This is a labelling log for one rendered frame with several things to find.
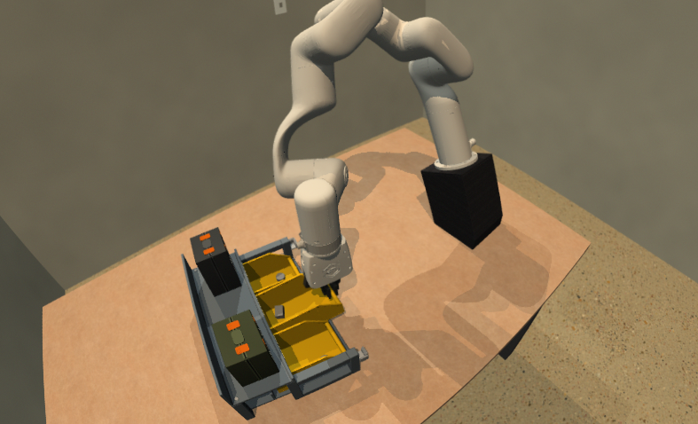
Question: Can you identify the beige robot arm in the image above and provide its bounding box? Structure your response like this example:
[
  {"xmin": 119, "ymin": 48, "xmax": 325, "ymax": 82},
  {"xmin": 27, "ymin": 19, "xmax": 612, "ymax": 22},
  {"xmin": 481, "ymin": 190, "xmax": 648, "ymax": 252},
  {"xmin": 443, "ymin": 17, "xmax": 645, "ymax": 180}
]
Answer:
[{"xmin": 273, "ymin": 0, "xmax": 478, "ymax": 255}]

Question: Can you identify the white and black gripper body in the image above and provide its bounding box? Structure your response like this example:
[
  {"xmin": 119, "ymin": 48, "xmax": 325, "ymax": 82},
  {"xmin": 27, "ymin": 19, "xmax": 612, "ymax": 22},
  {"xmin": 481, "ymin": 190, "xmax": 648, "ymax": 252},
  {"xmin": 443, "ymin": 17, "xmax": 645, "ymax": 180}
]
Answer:
[{"xmin": 301, "ymin": 234, "xmax": 353, "ymax": 288}]

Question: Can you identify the grey shelf rack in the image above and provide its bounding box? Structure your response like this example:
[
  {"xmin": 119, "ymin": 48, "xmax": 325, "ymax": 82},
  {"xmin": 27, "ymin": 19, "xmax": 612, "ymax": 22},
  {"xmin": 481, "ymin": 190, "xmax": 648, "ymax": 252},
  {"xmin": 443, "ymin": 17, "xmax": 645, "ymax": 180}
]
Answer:
[{"xmin": 181, "ymin": 237, "xmax": 368, "ymax": 420}]

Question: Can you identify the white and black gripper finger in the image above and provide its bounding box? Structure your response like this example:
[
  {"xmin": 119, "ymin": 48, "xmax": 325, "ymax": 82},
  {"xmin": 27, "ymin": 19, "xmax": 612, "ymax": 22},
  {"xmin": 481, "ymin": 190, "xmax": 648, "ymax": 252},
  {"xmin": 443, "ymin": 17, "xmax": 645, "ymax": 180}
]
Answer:
[
  {"xmin": 329, "ymin": 279, "xmax": 341, "ymax": 295},
  {"xmin": 303, "ymin": 275, "xmax": 332, "ymax": 299}
]

